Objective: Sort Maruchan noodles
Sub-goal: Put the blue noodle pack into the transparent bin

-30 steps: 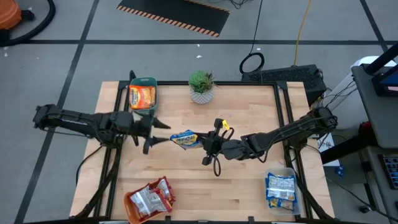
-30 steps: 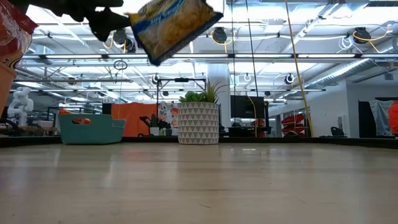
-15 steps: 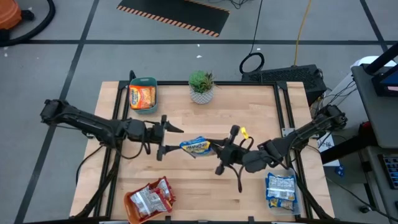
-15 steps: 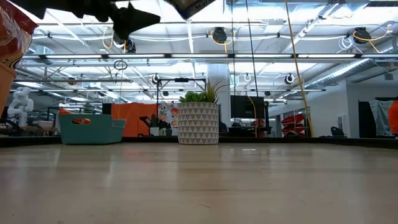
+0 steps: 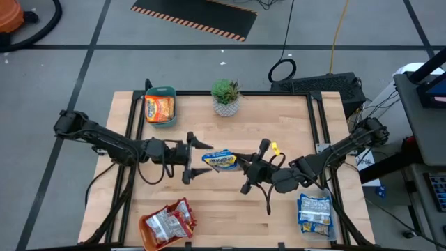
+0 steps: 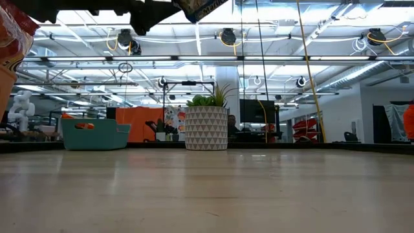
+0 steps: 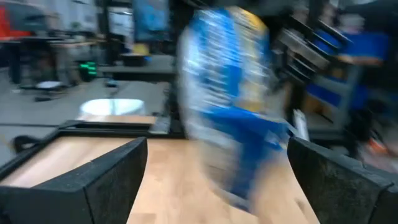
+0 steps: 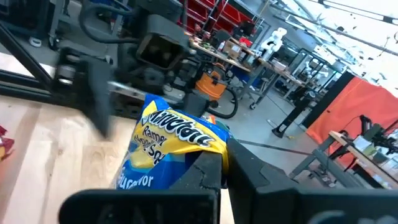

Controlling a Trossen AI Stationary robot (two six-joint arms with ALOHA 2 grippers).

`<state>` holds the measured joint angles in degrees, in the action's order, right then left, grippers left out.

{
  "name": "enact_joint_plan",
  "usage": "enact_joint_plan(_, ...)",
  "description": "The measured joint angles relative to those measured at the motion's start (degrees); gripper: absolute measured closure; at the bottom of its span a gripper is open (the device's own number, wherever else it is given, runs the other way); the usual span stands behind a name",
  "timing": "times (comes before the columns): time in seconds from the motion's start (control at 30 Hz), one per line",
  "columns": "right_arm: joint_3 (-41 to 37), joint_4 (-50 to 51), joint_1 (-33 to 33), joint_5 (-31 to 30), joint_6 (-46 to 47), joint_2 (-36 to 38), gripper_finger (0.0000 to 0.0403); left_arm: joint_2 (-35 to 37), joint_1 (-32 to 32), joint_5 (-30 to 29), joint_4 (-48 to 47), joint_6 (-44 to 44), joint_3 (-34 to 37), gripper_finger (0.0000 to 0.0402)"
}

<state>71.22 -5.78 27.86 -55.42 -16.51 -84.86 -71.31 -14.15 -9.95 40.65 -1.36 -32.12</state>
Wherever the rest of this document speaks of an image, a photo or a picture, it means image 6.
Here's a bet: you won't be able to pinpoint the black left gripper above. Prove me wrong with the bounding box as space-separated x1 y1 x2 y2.
9 0 133 23

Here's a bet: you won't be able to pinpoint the blue Maruchan ramen pack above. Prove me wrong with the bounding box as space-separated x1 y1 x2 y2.
172 0 230 24

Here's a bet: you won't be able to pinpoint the red Maruchan ramen pack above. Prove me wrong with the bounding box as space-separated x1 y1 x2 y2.
0 0 40 72

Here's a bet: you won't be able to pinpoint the long ceiling light bar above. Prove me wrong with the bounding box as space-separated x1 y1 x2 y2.
22 55 414 62

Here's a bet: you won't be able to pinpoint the white building column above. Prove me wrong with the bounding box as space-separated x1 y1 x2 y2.
215 66 241 126

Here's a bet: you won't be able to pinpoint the orange partition panel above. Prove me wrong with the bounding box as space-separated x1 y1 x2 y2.
115 106 165 143

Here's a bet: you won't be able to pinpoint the colourful patterned board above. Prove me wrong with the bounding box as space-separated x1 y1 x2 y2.
164 105 187 135

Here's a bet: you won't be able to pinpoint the white robot figure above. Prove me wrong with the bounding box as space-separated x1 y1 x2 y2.
6 90 36 133

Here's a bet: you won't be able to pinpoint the teal plastic bin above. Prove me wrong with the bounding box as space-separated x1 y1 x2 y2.
60 118 131 151

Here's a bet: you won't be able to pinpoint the potted succulent in patterned pot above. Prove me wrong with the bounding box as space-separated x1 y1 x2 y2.
184 83 239 151

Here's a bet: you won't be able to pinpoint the black display screen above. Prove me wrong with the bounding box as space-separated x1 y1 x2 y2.
239 98 276 124

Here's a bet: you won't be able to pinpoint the black desk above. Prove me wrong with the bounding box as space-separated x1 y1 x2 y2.
235 131 284 144

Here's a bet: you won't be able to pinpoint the red stacked chairs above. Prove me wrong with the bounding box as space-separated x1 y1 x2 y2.
292 118 320 143

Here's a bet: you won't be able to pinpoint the grey hanging cloth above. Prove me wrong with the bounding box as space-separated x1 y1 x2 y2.
384 103 409 142

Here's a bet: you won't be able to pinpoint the black ceiling cable reel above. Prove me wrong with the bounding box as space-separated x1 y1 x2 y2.
219 27 237 46
116 28 142 56
367 28 387 46

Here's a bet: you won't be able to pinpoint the black metal stand frame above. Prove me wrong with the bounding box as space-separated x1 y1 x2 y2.
162 80 216 143

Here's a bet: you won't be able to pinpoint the black hanging cable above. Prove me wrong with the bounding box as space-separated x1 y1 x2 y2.
254 0 270 102

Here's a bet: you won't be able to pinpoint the yellow hanging cable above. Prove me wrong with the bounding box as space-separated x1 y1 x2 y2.
296 0 327 143

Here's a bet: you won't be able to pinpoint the black metal table frame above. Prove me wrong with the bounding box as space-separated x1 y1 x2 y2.
0 140 414 155

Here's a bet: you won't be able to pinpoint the silver ventilation duct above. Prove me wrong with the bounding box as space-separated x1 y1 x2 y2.
318 40 414 93

